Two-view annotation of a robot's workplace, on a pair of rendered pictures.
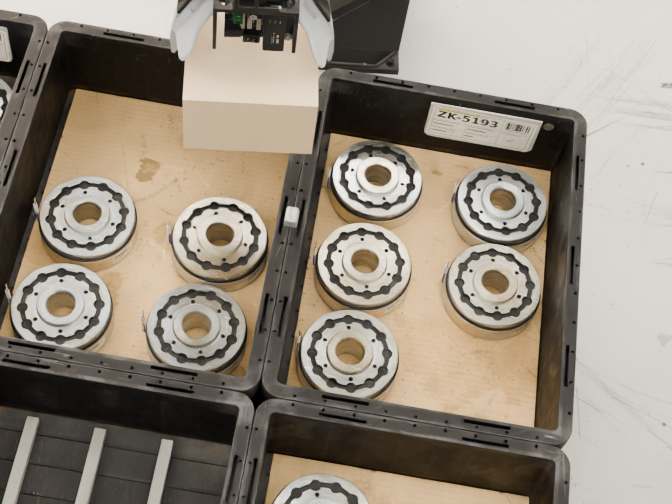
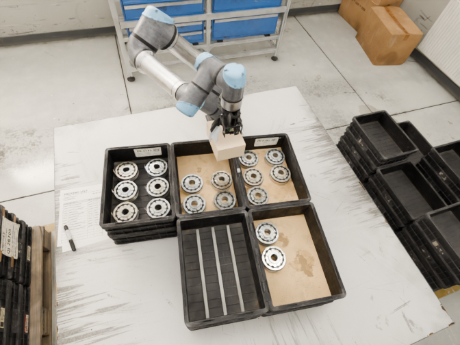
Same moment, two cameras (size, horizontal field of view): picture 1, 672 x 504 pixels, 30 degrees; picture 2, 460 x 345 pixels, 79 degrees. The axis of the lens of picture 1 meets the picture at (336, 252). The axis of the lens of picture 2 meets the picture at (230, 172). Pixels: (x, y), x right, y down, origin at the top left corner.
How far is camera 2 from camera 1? 28 cm
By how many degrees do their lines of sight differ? 9
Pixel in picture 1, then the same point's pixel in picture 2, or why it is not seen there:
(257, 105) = (233, 147)
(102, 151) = (187, 168)
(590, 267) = not seen: hidden behind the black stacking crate
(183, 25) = (213, 135)
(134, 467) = (222, 233)
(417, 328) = (267, 186)
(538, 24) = (261, 118)
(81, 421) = (207, 227)
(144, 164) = (198, 168)
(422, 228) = (260, 165)
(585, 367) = not seen: hidden behind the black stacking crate
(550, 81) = (268, 129)
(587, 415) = not seen: hidden behind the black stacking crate
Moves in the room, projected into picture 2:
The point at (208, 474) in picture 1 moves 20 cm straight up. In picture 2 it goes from (238, 230) to (244, 211)
